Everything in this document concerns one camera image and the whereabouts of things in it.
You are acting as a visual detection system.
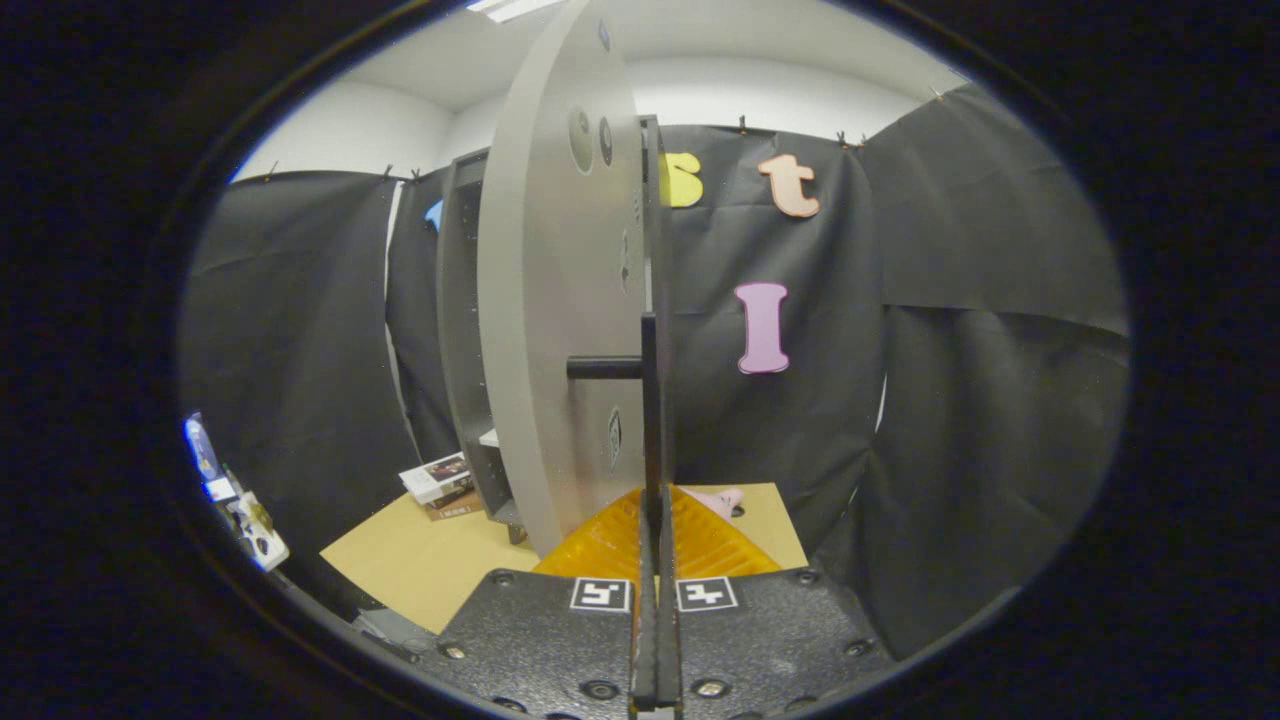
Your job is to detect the row of black cloth clips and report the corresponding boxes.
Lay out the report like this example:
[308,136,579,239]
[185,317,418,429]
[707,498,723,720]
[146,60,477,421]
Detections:
[262,85,946,183]

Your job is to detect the blue and white packets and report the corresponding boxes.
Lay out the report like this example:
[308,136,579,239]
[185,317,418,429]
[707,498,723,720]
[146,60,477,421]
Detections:
[183,411,292,574]

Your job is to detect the grey shoe cabinet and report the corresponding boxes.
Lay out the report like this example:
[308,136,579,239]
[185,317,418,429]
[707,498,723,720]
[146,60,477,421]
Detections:
[437,148,529,547]

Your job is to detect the black backdrop cloth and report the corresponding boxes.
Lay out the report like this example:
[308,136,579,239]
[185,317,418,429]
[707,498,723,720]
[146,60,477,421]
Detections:
[178,85,1133,661]

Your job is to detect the pink and green plush toy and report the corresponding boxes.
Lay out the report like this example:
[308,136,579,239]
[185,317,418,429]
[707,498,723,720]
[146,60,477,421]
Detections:
[683,486,747,520]

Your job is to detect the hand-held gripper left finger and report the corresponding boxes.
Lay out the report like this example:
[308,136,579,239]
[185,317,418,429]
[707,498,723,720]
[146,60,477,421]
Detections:
[433,314,659,720]

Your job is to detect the long ceiling light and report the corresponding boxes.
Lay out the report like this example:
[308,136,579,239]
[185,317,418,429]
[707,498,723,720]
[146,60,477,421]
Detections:
[467,0,563,24]

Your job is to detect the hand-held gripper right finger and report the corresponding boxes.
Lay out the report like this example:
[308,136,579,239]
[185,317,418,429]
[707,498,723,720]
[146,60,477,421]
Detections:
[649,314,893,720]

